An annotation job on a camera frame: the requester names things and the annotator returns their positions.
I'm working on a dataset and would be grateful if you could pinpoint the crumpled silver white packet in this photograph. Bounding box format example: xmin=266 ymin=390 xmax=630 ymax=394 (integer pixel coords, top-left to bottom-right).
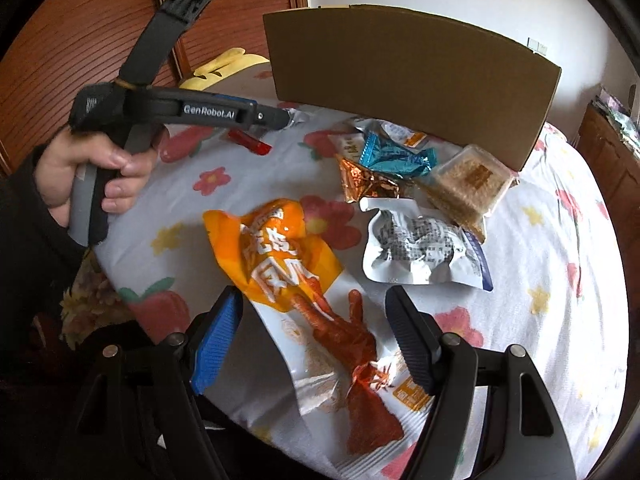
xmin=361 ymin=197 xmax=495 ymax=292

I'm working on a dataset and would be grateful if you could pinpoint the pile of assorted packets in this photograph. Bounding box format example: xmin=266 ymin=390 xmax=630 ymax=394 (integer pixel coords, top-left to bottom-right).
xmin=595 ymin=85 xmax=640 ymax=156

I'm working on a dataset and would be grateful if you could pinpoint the person's left forearm dark sleeve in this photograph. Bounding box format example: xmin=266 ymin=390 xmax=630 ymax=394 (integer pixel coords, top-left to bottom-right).
xmin=0 ymin=145 xmax=108 ymax=321

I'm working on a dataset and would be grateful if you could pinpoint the clear plastic biscuit packet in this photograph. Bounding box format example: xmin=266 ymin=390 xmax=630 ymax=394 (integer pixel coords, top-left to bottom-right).
xmin=427 ymin=144 xmax=521 ymax=243

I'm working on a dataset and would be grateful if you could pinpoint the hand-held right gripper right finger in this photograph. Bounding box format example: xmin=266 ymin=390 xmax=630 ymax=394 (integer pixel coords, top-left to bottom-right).
xmin=385 ymin=285 xmax=576 ymax=480

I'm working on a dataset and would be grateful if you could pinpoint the brown cardboard box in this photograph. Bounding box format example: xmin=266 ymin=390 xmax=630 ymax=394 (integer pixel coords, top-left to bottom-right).
xmin=262 ymin=4 xmax=562 ymax=173

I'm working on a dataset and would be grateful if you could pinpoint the copper foil snack packet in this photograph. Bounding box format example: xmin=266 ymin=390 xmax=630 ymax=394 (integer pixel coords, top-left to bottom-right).
xmin=336 ymin=152 xmax=401 ymax=204

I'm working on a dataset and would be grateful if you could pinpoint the wooden side cabinet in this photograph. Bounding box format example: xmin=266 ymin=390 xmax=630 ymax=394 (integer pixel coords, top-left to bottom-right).
xmin=577 ymin=102 xmax=640 ymax=226

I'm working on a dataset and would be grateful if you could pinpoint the large orange snack packet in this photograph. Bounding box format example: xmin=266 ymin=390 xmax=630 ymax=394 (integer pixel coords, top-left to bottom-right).
xmin=202 ymin=199 xmax=436 ymax=453

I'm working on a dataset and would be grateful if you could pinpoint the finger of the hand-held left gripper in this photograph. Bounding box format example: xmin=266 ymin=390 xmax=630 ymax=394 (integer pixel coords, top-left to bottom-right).
xmin=172 ymin=99 xmax=294 ymax=129
xmin=190 ymin=91 xmax=260 ymax=106

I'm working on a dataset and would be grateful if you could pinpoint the small red snack packet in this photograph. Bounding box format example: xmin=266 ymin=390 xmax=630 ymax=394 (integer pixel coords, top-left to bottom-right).
xmin=227 ymin=129 xmax=273 ymax=156

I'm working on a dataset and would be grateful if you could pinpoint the silver packet with orange edge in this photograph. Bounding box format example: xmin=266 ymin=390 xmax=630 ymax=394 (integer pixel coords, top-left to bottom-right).
xmin=350 ymin=117 xmax=431 ymax=150

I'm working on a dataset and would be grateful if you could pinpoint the small silver foil packet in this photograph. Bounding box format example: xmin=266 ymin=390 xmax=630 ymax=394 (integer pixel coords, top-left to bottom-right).
xmin=277 ymin=102 xmax=311 ymax=128

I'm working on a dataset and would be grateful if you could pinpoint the teal foil snack packet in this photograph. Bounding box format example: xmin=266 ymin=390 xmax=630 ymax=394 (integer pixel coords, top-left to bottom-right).
xmin=357 ymin=130 xmax=438 ymax=180

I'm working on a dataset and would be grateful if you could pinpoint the wooden slatted wardrobe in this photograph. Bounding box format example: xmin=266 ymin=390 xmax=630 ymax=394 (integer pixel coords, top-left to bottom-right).
xmin=0 ymin=0 xmax=307 ymax=176

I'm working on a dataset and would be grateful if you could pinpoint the yellow plush toy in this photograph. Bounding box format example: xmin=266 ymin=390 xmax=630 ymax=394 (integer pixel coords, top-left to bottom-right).
xmin=179 ymin=47 xmax=271 ymax=88

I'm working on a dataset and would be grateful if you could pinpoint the person's left hand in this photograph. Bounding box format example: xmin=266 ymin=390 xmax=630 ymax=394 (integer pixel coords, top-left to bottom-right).
xmin=34 ymin=125 xmax=171 ymax=228

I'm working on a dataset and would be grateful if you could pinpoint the pale yellow printed packet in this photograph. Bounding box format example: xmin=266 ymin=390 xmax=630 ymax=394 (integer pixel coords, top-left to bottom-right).
xmin=327 ymin=130 xmax=371 ymax=161

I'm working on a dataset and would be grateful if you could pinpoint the white floral bedsheet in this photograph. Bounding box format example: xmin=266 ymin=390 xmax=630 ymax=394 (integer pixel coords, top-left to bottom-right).
xmin=95 ymin=55 xmax=631 ymax=480

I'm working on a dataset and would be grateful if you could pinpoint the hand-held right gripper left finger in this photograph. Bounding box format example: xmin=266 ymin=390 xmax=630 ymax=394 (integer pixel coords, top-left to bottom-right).
xmin=50 ymin=286 xmax=244 ymax=480

